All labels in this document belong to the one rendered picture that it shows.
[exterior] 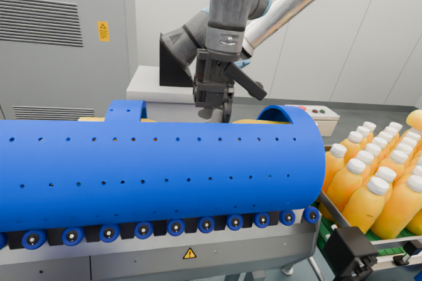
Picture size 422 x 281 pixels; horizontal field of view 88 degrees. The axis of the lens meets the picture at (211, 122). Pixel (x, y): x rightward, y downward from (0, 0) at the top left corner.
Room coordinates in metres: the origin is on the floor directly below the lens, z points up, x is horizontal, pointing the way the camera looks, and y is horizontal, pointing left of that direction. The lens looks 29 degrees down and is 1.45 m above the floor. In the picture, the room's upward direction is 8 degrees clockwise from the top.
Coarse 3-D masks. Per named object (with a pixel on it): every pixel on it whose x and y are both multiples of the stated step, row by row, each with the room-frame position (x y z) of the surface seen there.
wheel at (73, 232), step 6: (66, 228) 0.29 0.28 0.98; (72, 228) 0.29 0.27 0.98; (78, 228) 0.29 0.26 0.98; (66, 234) 0.28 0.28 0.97; (72, 234) 0.28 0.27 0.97; (78, 234) 0.28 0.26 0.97; (84, 234) 0.29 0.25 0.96; (66, 240) 0.27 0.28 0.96; (72, 240) 0.27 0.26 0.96; (78, 240) 0.27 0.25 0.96
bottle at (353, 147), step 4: (348, 136) 0.69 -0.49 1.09; (344, 140) 0.68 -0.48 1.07; (348, 140) 0.67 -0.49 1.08; (352, 140) 0.66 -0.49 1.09; (340, 144) 0.68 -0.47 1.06; (344, 144) 0.67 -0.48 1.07; (348, 144) 0.66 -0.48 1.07; (352, 144) 0.65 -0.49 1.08; (356, 144) 0.65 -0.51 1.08; (348, 148) 0.65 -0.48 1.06; (352, 148) 0.65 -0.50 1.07; (356, 148) 0.65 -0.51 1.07; (360, 148) 0.66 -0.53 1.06; (348, 152) 0.64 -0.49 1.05; (352, 152) 0.64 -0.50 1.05; (356, 152) 0.64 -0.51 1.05; (344, 156) 0.65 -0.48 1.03; (348, 156) 0.64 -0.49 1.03; (352, 156) 0.64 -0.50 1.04; (344, 160) 0.64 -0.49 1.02; (348, 160) 0.64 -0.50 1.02
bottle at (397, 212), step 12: (396, 192) 0.46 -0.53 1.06; (408, 192) 0.45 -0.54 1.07; (420, 192) 0.44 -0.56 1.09; (396, 204) 0.44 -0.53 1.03; (408, 204) 0.43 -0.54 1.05; (420, 204) 0.43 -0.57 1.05; (384, 216) 0.45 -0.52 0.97; (396, 216) 0.43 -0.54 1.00; (408, 216) 0.42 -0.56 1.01; (372, 228) 0.45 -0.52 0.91; (384, 228) 0.43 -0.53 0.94; (396, 228) 0.42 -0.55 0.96
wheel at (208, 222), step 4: (204, 216) 0.36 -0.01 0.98; (208, 216) 0.36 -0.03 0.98; (200, 220) 0.35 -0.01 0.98; (204, 220) 0.36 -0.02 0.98; (208, 220) 0.36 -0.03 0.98; (212, 220) 0.36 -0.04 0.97; (200, 224) 0.35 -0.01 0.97; (204, 224) 0.35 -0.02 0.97; (208, 224) 0.35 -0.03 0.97; (212, 224) 0.35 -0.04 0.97; (200, 228) 0.34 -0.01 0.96; (204, 228) 0.34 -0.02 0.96; (208, 228) 0.35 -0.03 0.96; (212, 228) 0.35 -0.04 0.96; (204, 232) 0.34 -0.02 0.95; (208, 232) 0.34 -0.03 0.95
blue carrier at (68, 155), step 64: (0, 128) 0.30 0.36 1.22; (64, 128) 0.32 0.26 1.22; (128, 128) 0.35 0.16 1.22; (192, 128) 0.38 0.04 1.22; (256, 128) 0.42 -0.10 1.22; (0, 192) 0.24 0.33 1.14; (64, 192) 0.26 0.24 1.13; (128, 192) 0.28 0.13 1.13; (192, 192) 0.31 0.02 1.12; (256, 192) 0.34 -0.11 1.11
